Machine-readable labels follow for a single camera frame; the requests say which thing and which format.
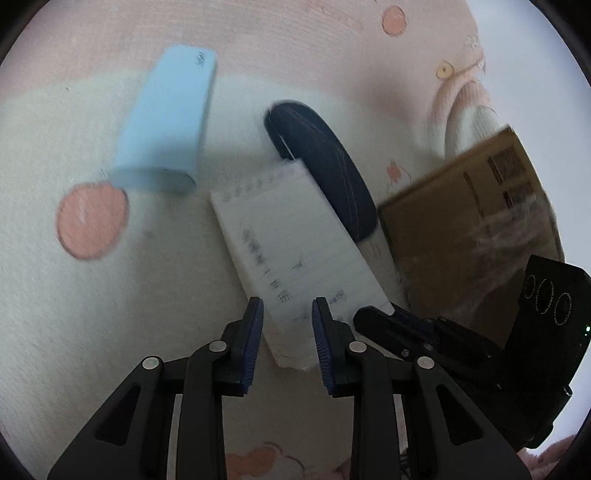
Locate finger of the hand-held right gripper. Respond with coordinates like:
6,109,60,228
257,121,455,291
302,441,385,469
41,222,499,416
353,305,444,367
392,304,504,358

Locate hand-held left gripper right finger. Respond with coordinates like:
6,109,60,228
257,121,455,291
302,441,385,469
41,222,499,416
312,298,532,480

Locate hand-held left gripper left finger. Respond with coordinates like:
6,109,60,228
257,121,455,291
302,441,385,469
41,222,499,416
47,296,265,480

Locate white lined notepad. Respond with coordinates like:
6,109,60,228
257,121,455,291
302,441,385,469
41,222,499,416
210,159,398,372

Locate brown cardboard box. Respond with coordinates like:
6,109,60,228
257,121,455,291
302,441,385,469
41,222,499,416
378,126,565,348

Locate dark navy glasses case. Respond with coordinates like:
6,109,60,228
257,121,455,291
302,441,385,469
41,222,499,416
264,100,380,243

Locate light blue glasses case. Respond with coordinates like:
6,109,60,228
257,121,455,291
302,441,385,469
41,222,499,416
111,45,218,195

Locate person's right forearm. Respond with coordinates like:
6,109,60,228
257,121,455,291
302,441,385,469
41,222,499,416
516,433,586,480

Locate pink and white printed blanket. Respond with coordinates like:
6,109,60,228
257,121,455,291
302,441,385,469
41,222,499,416
0,0,591,480

